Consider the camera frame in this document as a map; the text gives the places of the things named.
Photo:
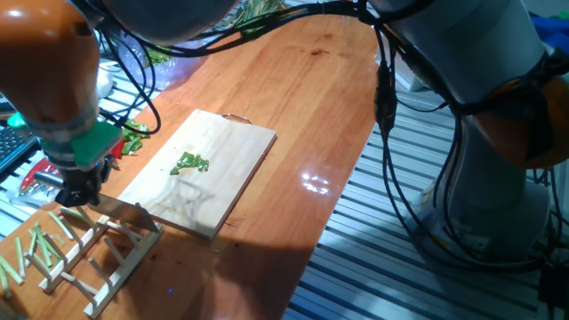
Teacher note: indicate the short pale scallion piece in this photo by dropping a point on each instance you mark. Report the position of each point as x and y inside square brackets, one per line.
[60, 240]

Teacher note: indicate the chopped green pepper heap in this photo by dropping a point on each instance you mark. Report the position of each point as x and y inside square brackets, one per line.
[156, 55]

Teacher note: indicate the wooden cutting board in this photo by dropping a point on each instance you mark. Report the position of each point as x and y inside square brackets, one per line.
[222, 146]

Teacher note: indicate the clear pack of red chilies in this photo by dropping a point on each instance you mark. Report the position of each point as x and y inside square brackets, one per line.
[31, 178]

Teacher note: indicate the split open green pepper piece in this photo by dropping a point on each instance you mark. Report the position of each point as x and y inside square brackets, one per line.
[143, 129]

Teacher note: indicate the green pepper piece with stem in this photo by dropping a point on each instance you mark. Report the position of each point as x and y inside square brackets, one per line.
[130, 131]

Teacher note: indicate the black computer keyboard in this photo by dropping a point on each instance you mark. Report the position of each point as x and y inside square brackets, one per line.
[13, 144]

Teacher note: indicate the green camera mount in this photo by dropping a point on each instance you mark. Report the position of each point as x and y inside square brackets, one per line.
[91, 142]

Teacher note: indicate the dark green scallion piece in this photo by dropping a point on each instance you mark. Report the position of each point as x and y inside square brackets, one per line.
[43, 244]

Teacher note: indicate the black power box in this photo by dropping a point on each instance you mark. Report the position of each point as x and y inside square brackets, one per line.
[553, 284]

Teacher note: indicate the wooden peg dish rack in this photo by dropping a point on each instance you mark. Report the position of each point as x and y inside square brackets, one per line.
[93, 311]

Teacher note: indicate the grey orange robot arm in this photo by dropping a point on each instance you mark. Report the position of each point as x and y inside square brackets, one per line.
[49, 66]

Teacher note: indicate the red chili pepper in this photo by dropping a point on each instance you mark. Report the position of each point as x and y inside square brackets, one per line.
[117, 149]
[115, 164]

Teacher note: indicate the pale green scallion piece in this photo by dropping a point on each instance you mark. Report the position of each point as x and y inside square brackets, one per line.
[32, 244]
[52, 249]
[11, 269]
[3, 280]
[61, 226]
[20, 258]
[73, 214]

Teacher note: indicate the purple plastic bag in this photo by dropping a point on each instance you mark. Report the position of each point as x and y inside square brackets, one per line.
[178, 66]

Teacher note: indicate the green scallion stalk bundle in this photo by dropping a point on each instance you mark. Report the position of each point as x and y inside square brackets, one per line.
[258, 11]

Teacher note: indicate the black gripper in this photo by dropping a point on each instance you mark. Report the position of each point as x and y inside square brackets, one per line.
[82, 180]

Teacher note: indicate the green chili pepper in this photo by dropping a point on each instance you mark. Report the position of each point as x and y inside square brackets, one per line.
[194, 161]

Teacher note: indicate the blue plastic bag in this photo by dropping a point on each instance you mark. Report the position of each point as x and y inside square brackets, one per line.
[551, 31]

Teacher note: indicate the thin pale scallion piece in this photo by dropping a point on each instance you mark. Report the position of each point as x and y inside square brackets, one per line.
[41, 258]

